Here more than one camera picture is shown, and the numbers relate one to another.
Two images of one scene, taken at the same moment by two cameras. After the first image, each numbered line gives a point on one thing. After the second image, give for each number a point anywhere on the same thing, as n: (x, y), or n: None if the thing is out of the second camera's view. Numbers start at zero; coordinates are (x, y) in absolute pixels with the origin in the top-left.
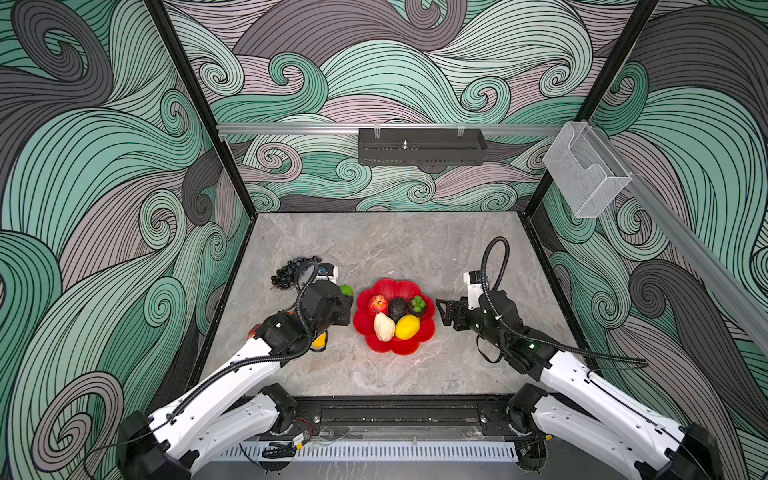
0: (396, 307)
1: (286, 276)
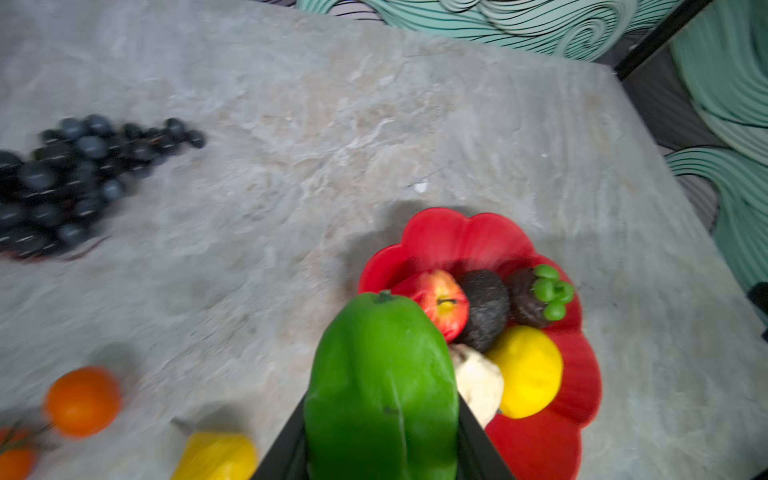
0: (489, 310)
1: (51, 194)
